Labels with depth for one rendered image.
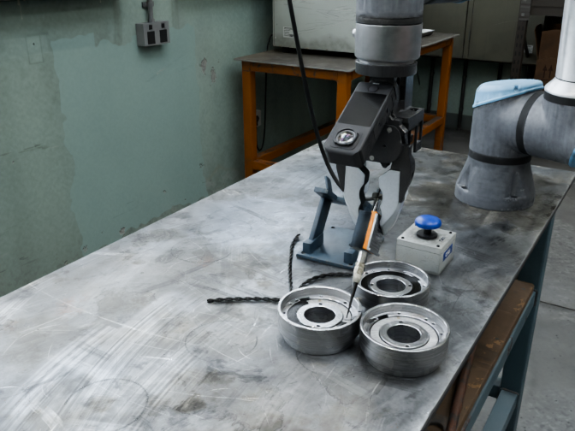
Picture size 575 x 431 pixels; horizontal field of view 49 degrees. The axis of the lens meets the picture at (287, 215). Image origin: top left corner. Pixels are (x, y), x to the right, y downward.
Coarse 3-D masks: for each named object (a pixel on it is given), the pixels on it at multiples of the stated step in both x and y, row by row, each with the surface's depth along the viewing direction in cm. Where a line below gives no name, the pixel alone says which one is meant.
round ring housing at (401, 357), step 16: (384, 304) 78; (400, 304) 78; (416, 304) 78; (432, 320) 77; (368, 336) 72; (384, 336) 74; (400, 336) 77; (416, 336) 76; (448, 336) 72; (368, 352) 72; (384, 352) 70; (400, 352) 69; (416, 352) 69; (432, 352) 70; (384, 368) 72; (400, 368) 70; (416, 368) 70; (432, 368) 72
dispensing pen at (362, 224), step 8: (376, 192) 79; (376, 200) 79; (376, 208) 79; (360, 216) 77; (368, 216) 77; (360, 224) 77; (368, 224) 77; (360, 232) 77; (352, 240) 77; (360, 240) 77; (360, 248) 77; (360, 256) 78; (360, 264) 78; (360, 272) 78; (352, 296) 77
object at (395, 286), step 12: (372, 264) 89; (384, 264) 89; (396, 264) 89; (408, 264) 88; (384, 276) 87; (396, 276) 87; (420, 276) 87; (360, 288) 82; (372, 288) 84; (384, 288) 88; (396, 288) 87; (408, 288) 84; (360, 300) 83; (372, 300) 81; (384, 300) 80; (396, 300) 80; (408, 300) 80; (420, 300) 81
